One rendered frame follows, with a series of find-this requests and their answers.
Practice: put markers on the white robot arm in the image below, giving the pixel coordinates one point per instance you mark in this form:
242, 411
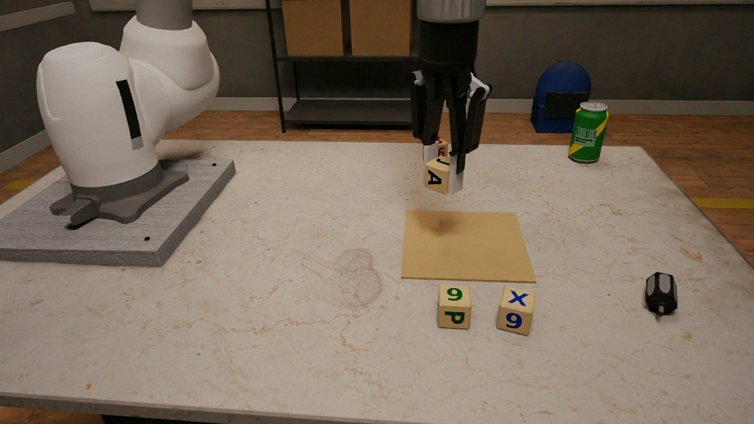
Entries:
104, 116

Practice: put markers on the green drink can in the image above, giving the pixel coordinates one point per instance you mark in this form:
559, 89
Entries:
588, 132

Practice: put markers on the tan flat mat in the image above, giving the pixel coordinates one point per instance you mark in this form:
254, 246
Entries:
465, 246

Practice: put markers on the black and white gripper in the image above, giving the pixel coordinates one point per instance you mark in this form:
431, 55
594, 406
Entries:
456, 46

